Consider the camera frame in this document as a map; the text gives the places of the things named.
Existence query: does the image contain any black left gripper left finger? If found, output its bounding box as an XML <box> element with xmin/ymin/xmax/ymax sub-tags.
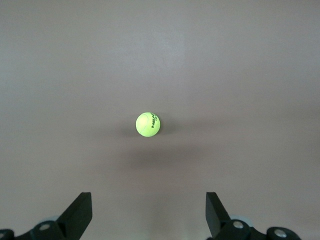
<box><xmin>0</xmin><ymin>191</ymin><xmax>93</xmax><ymax>240</ymax></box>

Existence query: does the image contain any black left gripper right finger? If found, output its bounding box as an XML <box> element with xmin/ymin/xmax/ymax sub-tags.
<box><xmin>205</xmin><ymin>191</ymin><xmax>302</xmax><ymax>240</ymax></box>

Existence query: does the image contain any yellow-green tennis ball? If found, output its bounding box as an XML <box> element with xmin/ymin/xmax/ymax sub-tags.
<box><xmin>135</xmin><ymin>111</ymin><xmax>162</xmax><ymax>138</ymax></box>

